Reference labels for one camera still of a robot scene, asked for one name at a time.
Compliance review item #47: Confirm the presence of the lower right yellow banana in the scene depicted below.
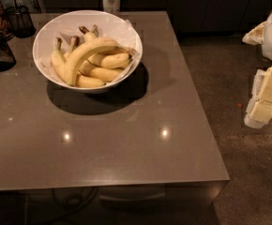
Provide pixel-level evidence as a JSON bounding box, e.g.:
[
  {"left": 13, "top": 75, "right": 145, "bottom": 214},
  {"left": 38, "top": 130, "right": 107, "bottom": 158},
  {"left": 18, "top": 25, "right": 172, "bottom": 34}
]
[{"left": 79, "top": 61, "right": 122, "bottom": 83}]

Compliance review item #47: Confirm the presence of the middle yellow banana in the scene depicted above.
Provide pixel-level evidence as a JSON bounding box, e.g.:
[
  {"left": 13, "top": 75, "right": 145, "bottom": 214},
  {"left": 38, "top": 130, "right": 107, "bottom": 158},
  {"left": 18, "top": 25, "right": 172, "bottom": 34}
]
[{"left": 79, "top": 25, "right": 130, "bottom": 69}]

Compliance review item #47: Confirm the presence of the white bowl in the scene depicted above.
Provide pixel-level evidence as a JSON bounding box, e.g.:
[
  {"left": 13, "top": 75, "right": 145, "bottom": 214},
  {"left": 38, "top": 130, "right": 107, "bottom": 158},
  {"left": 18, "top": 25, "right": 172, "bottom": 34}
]
[{"left": 32, "top": 9, "right": 144, "bottom": 94}]

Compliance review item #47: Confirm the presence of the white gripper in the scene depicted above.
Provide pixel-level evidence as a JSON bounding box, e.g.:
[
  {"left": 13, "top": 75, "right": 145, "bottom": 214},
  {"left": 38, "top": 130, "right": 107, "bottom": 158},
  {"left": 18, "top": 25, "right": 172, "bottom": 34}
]
[{"left": 242, "top": 13, "right": 272, "bottom": 128}]

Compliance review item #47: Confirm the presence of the black mesh pen cup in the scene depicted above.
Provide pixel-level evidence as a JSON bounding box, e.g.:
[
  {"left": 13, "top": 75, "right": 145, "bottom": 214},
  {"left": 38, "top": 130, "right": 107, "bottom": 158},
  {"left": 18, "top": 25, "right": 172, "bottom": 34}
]
[{"left": 5, "top": 6, "right": 36, "bottom": 38}]

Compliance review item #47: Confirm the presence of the large top yellow banana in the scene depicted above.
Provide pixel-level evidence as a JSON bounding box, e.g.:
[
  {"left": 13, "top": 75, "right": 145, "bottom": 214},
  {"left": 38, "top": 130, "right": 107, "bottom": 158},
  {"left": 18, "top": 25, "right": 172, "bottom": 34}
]
[{"left": 64, "top": 37, "right": 135, "bottom": 86}]

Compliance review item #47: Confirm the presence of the left yellow banana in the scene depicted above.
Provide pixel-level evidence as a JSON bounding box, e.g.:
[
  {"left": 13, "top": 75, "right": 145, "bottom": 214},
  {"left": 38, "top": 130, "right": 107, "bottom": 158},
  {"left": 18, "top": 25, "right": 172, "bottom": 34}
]
[{"left": 51, "top": 37, "right": 105, "bottom": 88}]

